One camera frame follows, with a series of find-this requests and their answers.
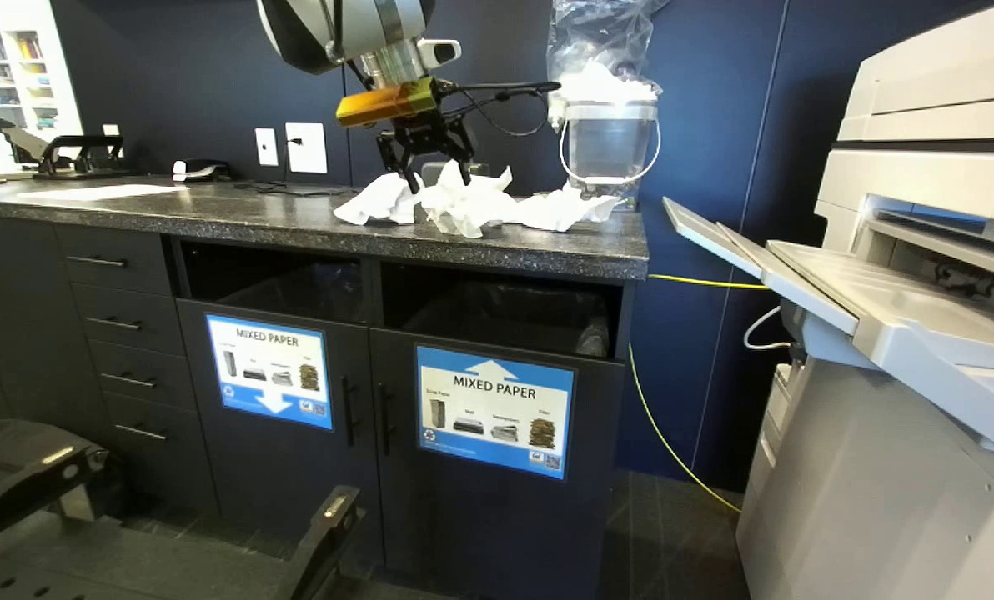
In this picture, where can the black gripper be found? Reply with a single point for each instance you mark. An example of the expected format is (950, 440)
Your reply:
(426, 130)

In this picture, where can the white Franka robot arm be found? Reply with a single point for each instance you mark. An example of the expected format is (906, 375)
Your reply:
(320, 28)

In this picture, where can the black bin liner bag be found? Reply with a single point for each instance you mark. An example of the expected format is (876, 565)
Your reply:
(300, 293)
(498, 318)

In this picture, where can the black bin cabinet door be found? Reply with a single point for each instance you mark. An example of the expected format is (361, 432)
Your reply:
(286, 479)
(486, 533)

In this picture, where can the large white outlet plate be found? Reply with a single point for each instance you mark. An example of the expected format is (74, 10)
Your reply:
(309, 147)

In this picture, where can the clear plastic bucket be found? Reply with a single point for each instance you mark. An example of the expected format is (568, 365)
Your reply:
(610, 152)

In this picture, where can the white paper wad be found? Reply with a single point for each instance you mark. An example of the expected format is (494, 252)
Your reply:
(599, 89)

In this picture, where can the clear plastic bag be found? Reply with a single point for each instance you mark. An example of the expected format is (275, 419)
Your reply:
(603, 33)

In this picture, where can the blue label with up arrow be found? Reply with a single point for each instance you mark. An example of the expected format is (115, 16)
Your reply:
(494, 410)

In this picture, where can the blue label with down arrow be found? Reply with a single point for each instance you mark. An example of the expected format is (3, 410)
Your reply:
(270, 372)

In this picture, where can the black hole punch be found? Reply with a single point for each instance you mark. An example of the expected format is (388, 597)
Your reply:
(83, 152)

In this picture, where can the white shelf unit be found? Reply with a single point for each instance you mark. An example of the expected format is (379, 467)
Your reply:
(17, 68)

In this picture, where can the grey paper trimmer lever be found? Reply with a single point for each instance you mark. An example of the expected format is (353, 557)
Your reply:
(8, 136)

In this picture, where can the grey printer side tray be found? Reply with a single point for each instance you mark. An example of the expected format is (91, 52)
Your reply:
(852, 301)

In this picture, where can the dark cabinet unit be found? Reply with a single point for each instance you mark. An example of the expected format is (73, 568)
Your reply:
(31, 353)

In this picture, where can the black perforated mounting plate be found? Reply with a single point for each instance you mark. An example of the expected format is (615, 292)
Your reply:
(133, 568)

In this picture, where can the large white office printer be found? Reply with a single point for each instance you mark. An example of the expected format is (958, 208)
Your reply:
(910, 502)

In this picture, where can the small white wall plate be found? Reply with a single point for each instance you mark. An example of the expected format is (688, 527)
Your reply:
(264, 145)

